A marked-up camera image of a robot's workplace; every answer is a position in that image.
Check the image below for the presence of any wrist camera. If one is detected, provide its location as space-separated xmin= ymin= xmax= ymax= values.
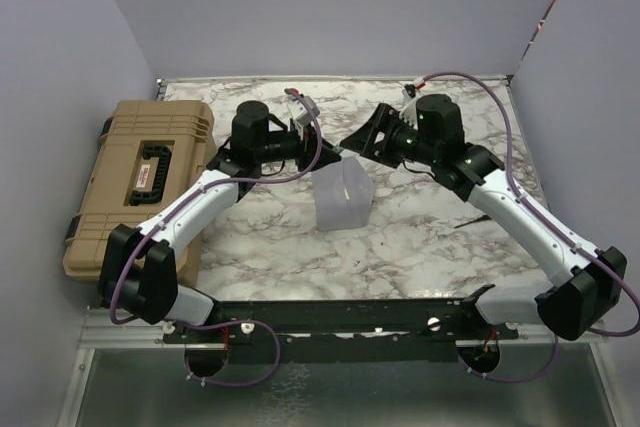
xmin=284 ymin=88 xmax=320 ymax=131
xmin=400 ymin=79 xmax=425 ymax=128

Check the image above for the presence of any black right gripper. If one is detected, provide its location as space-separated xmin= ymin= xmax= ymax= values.
xmin=340 ymin=102 xmax=439 ymax=169

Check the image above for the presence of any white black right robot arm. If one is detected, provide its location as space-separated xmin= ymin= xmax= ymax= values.
xmin=340 ymin=94 xmax=627 ymax=340

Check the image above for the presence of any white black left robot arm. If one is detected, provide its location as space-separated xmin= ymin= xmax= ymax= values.
xmin=98 ymin=89 xmax=341 ymax=342

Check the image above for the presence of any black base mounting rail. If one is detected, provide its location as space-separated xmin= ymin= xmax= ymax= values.
xmin=163 ymin=298 xmax=518 ymax=364

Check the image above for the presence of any grey paper envelope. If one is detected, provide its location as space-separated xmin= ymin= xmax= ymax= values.
xmin=312 ymin=156 xmax=375 ymax=232

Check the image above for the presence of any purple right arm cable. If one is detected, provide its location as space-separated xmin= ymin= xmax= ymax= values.
xmin=419 ymin=70 xmax=640 ymax=337

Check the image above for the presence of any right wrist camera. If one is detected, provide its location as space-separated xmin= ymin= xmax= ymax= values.
xmin=400 ymin=79 xmax=425 ymax=128

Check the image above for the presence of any tan plastic tool case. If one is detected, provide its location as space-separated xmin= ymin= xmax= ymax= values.
xmin=63 ymin=100 xmax=217 ymax=281

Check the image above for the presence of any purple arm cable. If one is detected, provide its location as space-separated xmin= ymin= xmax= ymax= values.
xmin=109 ymin=88 xmax=324 ymax=324
xmin=419 ymin=70 xmax=640 ymax=337

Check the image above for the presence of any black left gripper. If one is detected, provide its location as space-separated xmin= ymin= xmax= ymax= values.
xmin=256 ymin=119 xmax=342 ymax=174

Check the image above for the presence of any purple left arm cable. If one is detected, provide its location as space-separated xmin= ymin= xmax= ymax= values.
xmin=109 ymin=88 xmax=324 ymax=324

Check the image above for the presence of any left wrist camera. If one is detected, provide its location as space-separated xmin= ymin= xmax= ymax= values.
xmin=284 ymin=88 xmax=320 ymax=131

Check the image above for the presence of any red handled screwdriver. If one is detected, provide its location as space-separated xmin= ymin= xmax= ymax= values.
xmin=454 ymin=214 xmax=492 ymax=229

